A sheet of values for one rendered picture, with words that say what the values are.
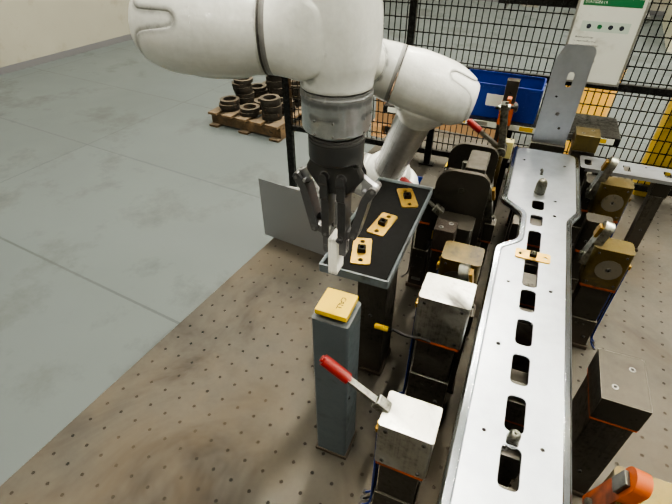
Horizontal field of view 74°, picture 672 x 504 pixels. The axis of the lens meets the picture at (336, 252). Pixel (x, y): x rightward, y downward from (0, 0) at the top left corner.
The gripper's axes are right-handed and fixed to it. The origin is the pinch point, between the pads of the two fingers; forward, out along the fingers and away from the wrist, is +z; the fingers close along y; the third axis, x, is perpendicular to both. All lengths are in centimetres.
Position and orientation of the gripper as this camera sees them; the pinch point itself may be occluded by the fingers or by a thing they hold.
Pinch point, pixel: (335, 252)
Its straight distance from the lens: 70.7
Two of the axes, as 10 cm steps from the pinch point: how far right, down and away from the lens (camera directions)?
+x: 3.8, -5.7, 7.2
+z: 0.0, 7.8, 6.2
